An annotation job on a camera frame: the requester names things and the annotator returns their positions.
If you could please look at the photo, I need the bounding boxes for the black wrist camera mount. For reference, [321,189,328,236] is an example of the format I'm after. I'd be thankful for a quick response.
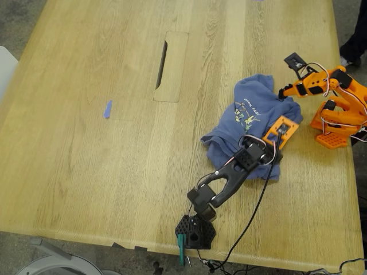
[283,52,322,81]

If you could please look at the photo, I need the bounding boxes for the orange arm base cable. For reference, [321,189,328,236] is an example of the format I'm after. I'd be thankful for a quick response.
[350,125,367,144]

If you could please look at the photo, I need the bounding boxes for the long black camera cable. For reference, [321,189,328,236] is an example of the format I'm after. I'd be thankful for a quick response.
[209,130,283,272]

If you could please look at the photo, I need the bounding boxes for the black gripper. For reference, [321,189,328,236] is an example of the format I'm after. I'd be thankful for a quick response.
[262,145,284,167]

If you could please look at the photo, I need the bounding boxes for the thin black base cable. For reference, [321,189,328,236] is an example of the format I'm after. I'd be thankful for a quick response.
[197,248,259,275]

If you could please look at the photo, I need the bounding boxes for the person leg dark trousers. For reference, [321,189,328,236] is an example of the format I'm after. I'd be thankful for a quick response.
[339,0,367,66]

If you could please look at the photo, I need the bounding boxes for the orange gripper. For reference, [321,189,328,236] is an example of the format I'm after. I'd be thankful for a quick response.
[277,69,331,101]

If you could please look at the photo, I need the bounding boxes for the green table clamp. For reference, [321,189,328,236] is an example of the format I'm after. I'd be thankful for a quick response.
[177,234,192,267]

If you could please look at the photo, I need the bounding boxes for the grey round chair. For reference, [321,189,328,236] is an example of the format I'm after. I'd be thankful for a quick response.
[14,237,121,275]

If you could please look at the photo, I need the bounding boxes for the blue printed T-shirt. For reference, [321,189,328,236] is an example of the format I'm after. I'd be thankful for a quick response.
[200,73,304,181]

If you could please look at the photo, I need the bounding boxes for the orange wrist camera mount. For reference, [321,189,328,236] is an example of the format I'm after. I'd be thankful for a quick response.
[261,115,300,150]

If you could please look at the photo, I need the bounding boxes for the wooden cable cutout lid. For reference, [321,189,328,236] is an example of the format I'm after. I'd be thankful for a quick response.
[153,30,190,103]

